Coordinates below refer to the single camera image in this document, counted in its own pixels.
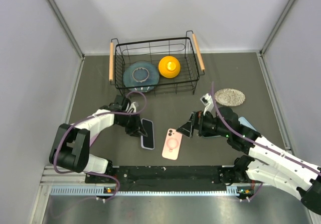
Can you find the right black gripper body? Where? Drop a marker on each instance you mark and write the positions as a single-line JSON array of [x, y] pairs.
[[209, 124]]

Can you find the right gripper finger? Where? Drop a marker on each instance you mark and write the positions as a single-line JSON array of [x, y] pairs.
[[194, 122], [186, 129]]

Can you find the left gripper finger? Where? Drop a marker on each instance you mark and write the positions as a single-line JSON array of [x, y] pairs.
[[138, 134], [142, 131]]

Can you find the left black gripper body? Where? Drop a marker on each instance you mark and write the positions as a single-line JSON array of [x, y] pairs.
[[130, 122]]

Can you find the blue smartphone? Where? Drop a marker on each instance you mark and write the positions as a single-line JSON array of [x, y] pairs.
[[148, 133]]

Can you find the lavender phone case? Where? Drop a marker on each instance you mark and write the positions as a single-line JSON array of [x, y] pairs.
[[152, 147]]

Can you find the pink phone case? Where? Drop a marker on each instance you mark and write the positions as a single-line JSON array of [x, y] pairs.
[[172, 144]]

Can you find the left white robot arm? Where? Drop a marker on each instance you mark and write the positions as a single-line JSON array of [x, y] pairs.
[[71, 147]]

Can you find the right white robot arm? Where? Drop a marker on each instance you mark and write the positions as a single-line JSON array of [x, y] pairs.
[[262, 161]]

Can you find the light blue phone case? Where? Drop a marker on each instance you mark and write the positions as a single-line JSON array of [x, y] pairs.
[[244, 122]]

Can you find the speckled round coaster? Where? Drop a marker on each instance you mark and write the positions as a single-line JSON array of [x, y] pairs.
[[229, 97]]

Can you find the blue ceramic plate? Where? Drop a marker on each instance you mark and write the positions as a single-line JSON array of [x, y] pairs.
[[141, 76]]

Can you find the yellow ribbed bowl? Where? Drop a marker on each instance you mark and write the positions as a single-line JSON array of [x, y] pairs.
[[169, 67]]

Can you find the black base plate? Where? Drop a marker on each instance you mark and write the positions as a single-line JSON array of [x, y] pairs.
[[177, 178]]

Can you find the black wire basket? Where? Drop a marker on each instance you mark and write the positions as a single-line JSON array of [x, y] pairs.
[[185, 49]]

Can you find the slotted cable duct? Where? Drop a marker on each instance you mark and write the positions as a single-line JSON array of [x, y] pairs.
[[105, 191]]

